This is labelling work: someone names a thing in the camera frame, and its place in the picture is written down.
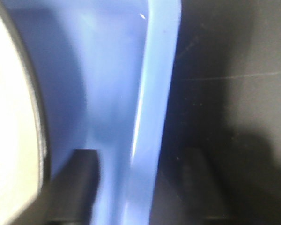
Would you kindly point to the blue plastic tray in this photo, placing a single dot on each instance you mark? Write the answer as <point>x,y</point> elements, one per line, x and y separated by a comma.
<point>103,68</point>

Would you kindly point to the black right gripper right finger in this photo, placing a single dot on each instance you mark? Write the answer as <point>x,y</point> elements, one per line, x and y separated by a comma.
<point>238,191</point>

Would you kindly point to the beige plate black rim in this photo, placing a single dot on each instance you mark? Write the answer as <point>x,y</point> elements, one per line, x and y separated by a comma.
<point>23,143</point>

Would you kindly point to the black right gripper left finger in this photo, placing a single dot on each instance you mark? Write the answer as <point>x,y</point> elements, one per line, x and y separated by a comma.
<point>70,196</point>

